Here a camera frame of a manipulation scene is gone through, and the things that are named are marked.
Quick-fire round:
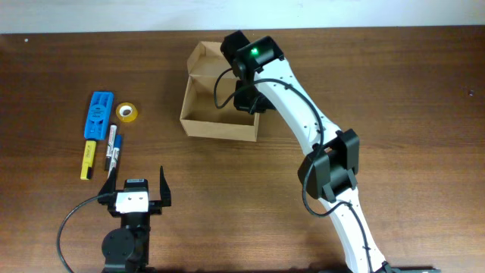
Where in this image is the yellow tape roll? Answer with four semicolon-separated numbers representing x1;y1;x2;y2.
116;102;139;123

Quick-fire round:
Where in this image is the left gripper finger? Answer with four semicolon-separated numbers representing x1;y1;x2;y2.
99;168;117;196
160;166;171;202

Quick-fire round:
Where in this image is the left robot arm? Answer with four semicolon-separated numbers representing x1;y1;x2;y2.
99;168;171;273

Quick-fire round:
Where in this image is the blue whiteboard duster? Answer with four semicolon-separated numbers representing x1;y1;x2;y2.
84;91;114;140

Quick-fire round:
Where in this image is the black cable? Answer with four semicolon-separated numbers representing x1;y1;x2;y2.
56;192;115;273
213;67;374;273

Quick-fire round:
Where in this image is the right black cable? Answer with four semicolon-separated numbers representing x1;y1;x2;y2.
213;67;374;273

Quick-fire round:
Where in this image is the cardboard box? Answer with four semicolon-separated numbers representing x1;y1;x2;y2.
180;42;259;142

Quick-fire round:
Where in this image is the left black cable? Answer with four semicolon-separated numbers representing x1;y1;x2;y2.
56;192;115;273

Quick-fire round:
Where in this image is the blue whiteboard marker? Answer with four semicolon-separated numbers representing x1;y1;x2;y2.
108;135;123;177

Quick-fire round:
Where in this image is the yellow highlighter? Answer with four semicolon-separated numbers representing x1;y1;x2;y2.
80;140;96;180

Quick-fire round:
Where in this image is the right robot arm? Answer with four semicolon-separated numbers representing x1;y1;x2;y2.
221;30;393;272

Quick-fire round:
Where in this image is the black whiteboard marker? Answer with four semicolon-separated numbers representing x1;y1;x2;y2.
105;124;117;171

